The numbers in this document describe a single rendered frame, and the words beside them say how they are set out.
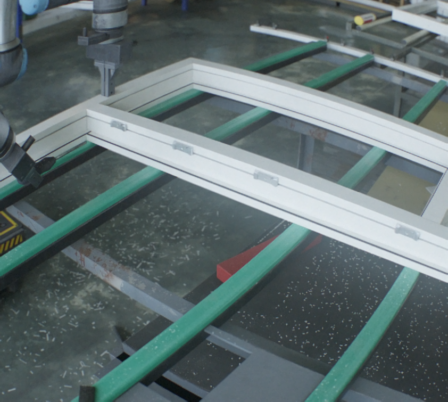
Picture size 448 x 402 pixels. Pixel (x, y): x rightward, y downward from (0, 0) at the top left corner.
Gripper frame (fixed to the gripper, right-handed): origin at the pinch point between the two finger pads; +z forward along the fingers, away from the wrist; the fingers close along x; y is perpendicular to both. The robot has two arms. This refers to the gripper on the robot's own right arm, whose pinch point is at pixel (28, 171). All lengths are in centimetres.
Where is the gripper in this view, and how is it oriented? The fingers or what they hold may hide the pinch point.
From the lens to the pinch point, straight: 110.1
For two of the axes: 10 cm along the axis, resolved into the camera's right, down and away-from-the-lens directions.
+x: -7.8, -5.3, 3.2
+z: 1.4, 3.6, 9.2
